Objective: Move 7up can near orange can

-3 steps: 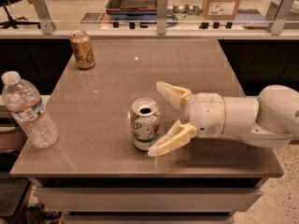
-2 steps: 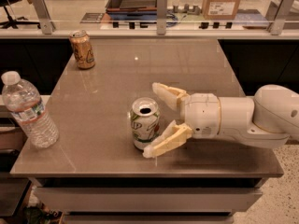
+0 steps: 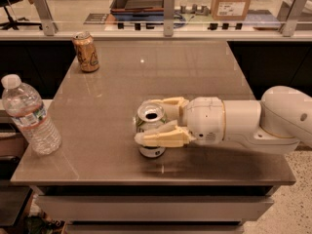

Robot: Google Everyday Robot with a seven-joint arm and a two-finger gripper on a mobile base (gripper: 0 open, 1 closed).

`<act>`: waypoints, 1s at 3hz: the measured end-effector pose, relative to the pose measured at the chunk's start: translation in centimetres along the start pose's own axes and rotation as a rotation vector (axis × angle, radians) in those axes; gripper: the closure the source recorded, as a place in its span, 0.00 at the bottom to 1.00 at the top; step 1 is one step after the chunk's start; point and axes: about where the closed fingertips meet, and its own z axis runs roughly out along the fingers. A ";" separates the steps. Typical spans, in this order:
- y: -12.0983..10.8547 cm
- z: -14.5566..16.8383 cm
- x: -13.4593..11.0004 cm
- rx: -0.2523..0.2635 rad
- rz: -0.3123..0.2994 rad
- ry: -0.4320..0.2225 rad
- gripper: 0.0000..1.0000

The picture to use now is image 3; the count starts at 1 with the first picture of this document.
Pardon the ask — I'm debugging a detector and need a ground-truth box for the black office chair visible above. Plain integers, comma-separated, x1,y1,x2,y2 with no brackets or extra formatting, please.
0,0,43,31

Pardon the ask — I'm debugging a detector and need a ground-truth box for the green white 7up can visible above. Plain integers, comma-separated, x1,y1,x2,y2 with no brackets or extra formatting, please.
136,102,167,158

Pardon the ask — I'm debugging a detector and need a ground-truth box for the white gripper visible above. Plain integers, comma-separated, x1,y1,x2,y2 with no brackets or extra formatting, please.
135,97,225,148

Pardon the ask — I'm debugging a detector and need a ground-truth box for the cardboard box with label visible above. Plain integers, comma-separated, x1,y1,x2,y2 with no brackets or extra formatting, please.
211,0,251,20

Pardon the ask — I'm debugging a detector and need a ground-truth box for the orange soda can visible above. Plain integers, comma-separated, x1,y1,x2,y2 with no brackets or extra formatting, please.
72,31,99,72

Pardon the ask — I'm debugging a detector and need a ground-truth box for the left metal glass bracket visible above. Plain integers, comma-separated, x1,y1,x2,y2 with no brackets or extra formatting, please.
33,0,58,36

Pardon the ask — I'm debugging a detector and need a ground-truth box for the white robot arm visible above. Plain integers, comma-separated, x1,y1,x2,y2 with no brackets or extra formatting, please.
135,86,312,157

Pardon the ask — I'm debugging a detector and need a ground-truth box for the clear plastic water bottle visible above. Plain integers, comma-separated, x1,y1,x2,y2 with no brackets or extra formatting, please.
1,74,61,155

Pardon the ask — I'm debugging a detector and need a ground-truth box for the middle metal glass bracket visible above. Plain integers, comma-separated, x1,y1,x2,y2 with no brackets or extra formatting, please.
164,0,175,37

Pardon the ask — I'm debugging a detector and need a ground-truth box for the right metal glass bracket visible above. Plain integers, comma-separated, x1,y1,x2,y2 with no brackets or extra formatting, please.
281,0,311,37

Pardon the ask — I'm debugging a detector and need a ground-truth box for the metal glass bracket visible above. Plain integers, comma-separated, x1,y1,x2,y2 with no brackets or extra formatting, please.
33,0,58,36
281,0,311,37
164,0,175,37

